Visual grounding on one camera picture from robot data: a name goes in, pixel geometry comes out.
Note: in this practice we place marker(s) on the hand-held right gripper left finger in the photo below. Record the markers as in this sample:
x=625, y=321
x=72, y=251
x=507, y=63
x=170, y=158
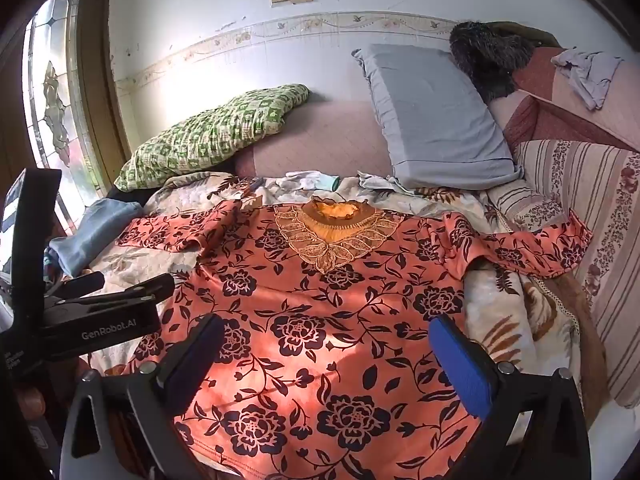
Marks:
x=192, y=365

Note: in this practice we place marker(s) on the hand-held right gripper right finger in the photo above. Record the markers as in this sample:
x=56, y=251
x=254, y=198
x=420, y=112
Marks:
x=460, y=370

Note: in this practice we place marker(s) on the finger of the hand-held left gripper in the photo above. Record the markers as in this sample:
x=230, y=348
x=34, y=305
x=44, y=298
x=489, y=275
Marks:
x=130, y=292
x=80, y=285

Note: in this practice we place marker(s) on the orange floral shirt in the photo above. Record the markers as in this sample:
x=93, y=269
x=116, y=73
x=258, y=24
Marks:
x=320, y=320

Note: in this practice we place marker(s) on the blue cloth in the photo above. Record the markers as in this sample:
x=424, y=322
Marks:
x=95, y=230

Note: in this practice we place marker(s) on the cream brown fleece blanket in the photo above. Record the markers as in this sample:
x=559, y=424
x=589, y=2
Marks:
x=500, y=310

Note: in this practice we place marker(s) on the stained glass window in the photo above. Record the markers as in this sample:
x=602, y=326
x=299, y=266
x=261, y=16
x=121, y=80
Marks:
x=50, y=90

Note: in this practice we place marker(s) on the green patterned pillow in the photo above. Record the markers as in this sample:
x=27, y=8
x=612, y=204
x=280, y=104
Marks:
x=210, y=135

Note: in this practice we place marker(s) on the white crumpled cloth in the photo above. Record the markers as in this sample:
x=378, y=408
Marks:
x=382, y=182

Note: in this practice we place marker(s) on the white cloth with teal trim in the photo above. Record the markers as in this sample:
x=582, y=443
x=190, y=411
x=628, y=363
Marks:
x=312, y=180

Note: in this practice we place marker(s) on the striped floral blanket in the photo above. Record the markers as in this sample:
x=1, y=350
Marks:
x=600, y=200

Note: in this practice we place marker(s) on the grey pillow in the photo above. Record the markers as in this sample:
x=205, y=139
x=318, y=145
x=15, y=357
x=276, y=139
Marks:
x=430, y=120

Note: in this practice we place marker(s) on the pink bed sheet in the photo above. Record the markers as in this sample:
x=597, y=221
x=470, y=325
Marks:
x=330, y=135

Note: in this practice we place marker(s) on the dark furry cushion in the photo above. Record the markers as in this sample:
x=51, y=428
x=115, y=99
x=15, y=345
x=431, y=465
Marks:
x=480, y=55

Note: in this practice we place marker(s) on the grey crumpled cloth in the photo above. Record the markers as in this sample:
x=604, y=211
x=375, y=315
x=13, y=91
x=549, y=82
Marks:
x=590, y=72

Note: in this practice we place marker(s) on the brown cloth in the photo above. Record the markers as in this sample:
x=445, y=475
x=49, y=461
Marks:
x=525, y=32

